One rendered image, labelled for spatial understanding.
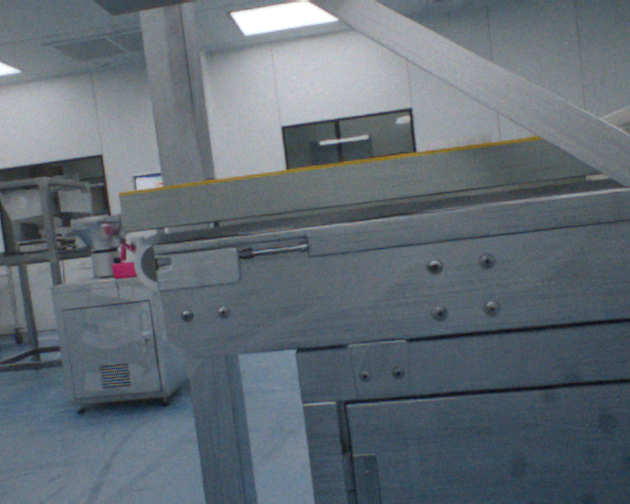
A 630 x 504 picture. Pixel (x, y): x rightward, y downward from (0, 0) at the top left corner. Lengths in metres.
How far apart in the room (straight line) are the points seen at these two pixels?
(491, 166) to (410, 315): 0.13
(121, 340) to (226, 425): 2.50
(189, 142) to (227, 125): 5.22
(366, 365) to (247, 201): 0.18
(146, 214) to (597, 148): 0.33
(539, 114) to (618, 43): 6.07
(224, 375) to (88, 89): 5.99
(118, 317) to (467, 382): 2.87
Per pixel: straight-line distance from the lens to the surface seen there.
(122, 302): 3.23
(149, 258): 0.48
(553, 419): 0.53
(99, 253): 3.53
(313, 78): 5.91
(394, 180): 0.42
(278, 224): 0.45
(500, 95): 0.37
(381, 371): 0.49
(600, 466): 0.56
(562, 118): 0.35
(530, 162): 0.44
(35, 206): 4.41
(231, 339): 0.46
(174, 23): 0.80
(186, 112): 0.77
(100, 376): 3.38
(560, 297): 0.45
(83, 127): 6.59
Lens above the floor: 0.94
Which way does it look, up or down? 3 degrees down
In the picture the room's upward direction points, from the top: 7 degrees counter-clockwise
